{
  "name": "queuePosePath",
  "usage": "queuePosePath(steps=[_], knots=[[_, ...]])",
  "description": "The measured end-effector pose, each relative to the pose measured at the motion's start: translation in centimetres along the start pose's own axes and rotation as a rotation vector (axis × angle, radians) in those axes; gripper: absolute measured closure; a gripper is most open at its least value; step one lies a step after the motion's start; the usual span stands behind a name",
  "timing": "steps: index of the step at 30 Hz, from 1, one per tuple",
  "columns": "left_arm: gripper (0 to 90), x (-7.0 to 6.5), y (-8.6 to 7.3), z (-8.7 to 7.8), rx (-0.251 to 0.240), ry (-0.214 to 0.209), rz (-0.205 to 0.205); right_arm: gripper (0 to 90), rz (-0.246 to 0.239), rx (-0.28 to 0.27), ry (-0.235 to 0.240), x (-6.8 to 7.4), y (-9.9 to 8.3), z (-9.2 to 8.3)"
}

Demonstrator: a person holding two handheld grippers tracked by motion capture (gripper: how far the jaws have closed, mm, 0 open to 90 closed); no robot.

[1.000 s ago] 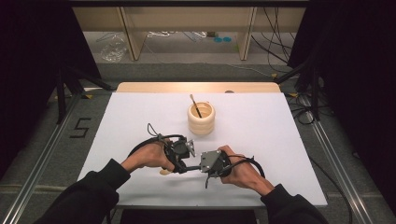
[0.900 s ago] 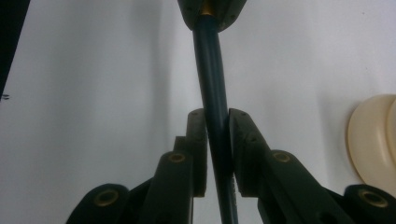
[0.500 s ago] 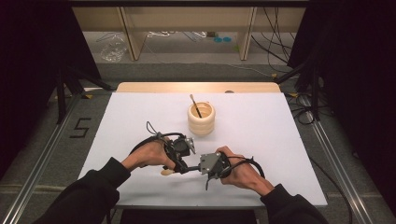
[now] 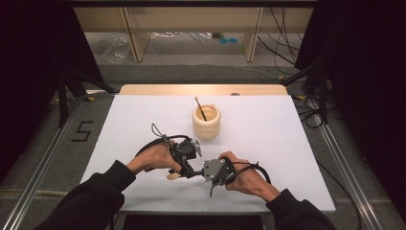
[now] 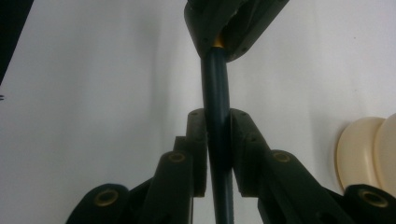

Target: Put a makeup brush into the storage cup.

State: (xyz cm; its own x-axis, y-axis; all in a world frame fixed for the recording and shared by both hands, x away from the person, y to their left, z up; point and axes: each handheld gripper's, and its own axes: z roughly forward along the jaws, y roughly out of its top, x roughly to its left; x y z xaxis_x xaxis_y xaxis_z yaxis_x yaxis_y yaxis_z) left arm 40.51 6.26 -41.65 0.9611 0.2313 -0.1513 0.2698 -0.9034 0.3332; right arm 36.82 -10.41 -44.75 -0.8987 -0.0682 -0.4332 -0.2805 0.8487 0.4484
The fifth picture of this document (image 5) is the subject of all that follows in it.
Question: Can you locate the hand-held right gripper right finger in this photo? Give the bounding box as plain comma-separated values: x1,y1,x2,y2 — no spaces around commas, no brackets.
229,107,356,224

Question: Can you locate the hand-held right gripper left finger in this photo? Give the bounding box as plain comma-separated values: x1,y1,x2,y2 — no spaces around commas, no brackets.
141,107,209,224

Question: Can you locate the long gold-ferrule makeup brush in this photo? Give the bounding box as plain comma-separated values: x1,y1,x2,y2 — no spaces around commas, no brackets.
200,34,235,224

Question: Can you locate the cream ribbed brush holder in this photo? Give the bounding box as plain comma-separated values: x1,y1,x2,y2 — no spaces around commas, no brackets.
334,112,396,199

